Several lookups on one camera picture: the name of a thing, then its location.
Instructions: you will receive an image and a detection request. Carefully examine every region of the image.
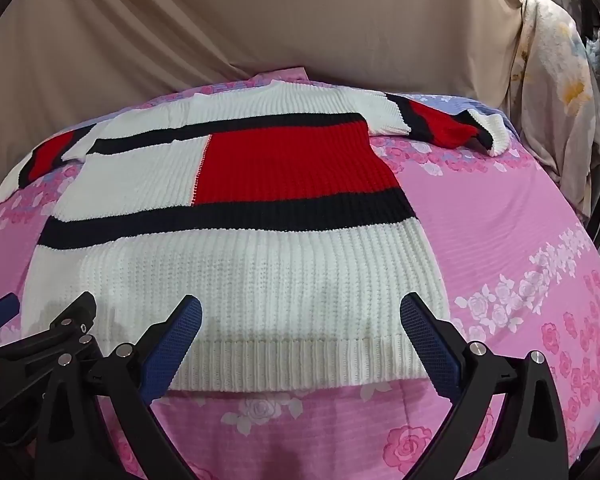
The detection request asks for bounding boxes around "pink floral blanket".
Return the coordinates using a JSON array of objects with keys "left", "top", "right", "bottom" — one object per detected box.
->
[{"left": 0, "top": 65, "right": 600, "bottom": 480}]

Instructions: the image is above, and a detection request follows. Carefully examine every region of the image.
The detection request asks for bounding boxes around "white red black knit sweater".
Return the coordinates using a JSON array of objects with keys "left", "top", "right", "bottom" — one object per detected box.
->
[{"left": 0, "top": 79, "right": 511, "bottom": 392}]

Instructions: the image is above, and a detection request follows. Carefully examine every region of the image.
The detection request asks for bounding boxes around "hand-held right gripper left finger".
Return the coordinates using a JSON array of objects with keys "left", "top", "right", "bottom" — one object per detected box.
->
[{"left": 42, "top": 296, "right": 203, "bottom": 480}]

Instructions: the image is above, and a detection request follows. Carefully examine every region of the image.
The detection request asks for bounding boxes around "pale floral hanging cloth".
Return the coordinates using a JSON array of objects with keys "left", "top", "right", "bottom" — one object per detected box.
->
[{"left": 509, "top": 0, "right": 600, "bottom": 211}]

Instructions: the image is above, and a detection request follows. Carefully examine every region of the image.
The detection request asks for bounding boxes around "beige curtain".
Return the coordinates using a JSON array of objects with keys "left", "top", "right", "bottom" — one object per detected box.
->
[{"left": 0, "top": 0, "right": 533, "bottom": 201}]

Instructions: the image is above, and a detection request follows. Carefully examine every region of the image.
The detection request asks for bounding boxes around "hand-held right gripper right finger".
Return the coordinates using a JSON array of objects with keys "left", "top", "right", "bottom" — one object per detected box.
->
[{"left": 399, "top": 292, "right": 568, "bottom": 480}]

